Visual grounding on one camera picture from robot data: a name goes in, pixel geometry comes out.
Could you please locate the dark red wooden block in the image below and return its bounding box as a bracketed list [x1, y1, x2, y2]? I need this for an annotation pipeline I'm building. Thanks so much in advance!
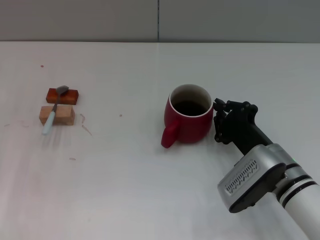
[45, 87, 80, 105]

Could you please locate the light wooden block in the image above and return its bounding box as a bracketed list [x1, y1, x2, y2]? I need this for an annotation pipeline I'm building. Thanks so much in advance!
[38, 105, 76, 127]

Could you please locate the spoon with light blue handle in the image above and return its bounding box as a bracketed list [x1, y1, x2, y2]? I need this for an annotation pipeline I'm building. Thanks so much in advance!
[41, 85, 70, 136]

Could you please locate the red ceramic cup with coffee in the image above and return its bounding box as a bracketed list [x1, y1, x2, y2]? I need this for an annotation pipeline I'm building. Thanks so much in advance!
[160, 83, 215, 149]

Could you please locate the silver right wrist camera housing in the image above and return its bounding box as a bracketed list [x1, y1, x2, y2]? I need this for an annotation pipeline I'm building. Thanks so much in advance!
[216, 143, 287, 214]

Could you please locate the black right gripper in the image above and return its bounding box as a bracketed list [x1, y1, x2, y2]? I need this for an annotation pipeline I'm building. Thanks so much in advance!
[213, 97, 274, 156]

